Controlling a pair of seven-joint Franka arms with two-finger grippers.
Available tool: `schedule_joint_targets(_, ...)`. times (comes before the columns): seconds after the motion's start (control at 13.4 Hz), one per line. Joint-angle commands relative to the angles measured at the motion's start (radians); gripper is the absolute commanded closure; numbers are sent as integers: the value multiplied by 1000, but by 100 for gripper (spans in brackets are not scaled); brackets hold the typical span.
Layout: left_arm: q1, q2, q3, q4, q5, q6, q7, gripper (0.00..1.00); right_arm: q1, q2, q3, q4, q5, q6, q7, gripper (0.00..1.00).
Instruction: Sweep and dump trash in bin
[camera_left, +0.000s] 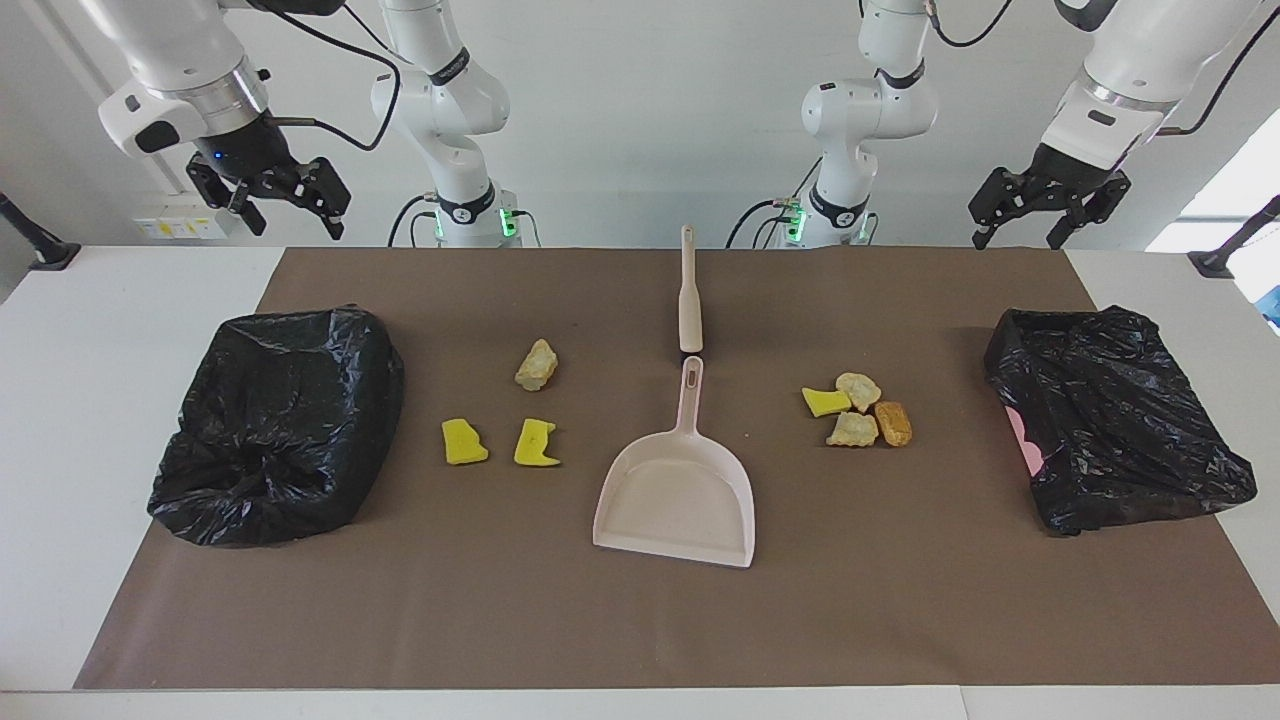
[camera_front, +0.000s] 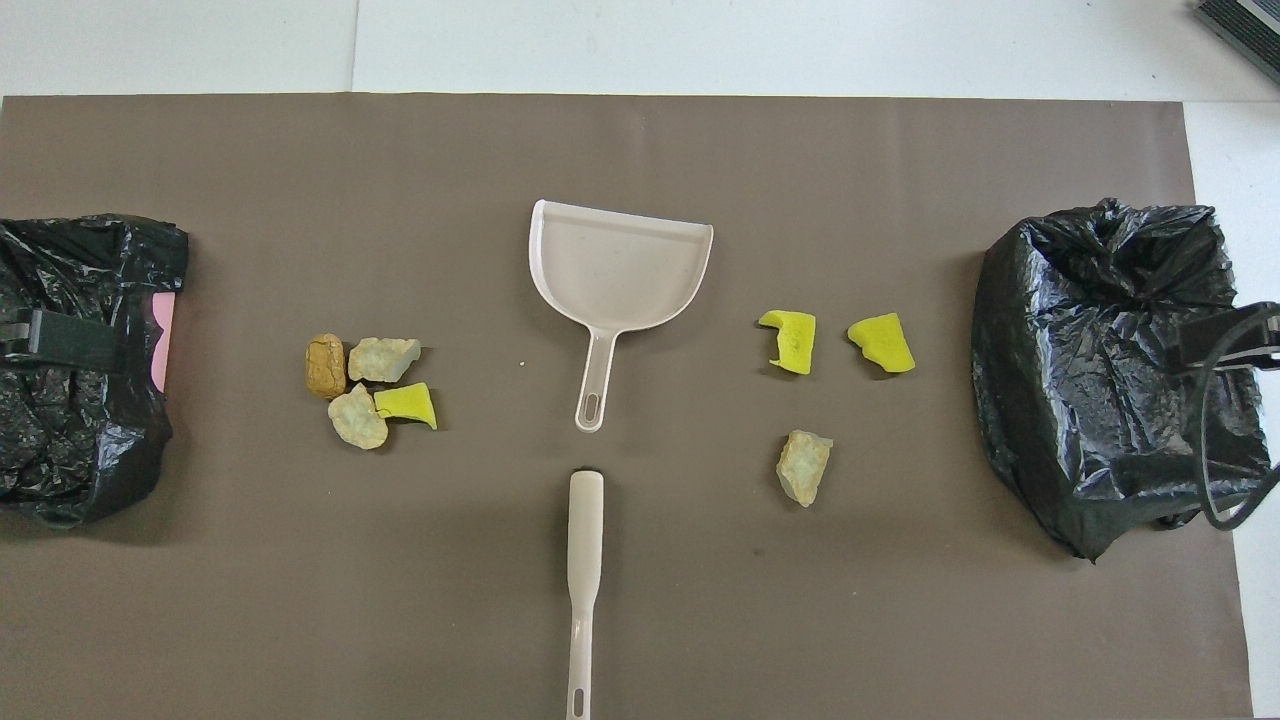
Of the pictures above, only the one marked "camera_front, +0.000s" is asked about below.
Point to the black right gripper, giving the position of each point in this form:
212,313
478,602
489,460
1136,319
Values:
1230,338

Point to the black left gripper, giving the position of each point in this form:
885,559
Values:
80,338

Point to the brown sponge chunk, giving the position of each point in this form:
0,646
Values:
325,366

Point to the yellow sponge wedge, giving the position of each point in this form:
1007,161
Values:
408,403

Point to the yellow notched sponge piece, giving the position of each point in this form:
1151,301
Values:
795,342

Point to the beige plastic dustpan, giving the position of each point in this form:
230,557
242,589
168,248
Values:
620,270

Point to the pink plastic bin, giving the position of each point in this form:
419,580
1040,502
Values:
163,340

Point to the black plastic trash bag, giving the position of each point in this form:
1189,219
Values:
1080,380
80,440

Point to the dark ribbed device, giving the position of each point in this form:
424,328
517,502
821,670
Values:
1250,25

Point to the brown table mat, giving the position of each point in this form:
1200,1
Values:
700,150

